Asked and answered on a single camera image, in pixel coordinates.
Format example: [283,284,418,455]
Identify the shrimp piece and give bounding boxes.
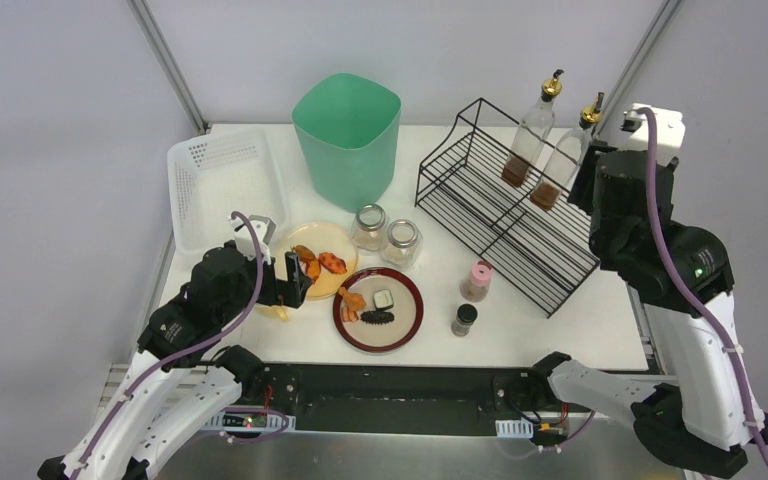
[340,307,360,323]

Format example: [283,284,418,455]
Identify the fried chicken wing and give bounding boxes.
[292,245,322,283]

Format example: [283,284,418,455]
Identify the red rimmed plate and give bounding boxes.
[332,267,425,354]

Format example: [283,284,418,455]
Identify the cream plate with leaf pattern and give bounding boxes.
[270,221,359,301]

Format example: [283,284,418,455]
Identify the glass jar with grains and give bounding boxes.
[381,219,423,268]

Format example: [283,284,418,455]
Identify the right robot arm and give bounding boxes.
[529,144,768,479]

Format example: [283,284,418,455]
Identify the white plastic basket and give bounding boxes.
[167,127,291,256]

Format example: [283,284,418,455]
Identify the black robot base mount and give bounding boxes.
[237,363,562,436]

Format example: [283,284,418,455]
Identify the black wire rack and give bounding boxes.
[414,98,599,316]

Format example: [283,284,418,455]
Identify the black sea cucumber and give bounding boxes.
[360,310,395,325]

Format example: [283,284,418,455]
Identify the sushi roll piece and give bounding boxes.
[373,289,395,310]

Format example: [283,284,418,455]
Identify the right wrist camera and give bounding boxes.
[619,103,686,166]

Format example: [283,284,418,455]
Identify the gold spout oil bottle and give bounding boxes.
[501,69,564,188]

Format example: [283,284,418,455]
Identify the green plastic bin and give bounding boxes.
[291,73,402,213]

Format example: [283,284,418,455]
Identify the glass jar with rice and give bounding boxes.
[351,203,388,252]

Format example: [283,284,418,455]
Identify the black lid pepper shaker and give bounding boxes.
[451,303,478,337]

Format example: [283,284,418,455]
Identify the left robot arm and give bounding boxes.
[37,241,312,479]

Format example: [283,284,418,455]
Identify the fried chicken nugget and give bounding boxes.
[338,287,367,312]

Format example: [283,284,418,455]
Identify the pink lid spice shaker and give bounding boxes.
[460,260,494,302]

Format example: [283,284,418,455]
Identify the yellow mug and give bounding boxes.
[255,305,289,323]

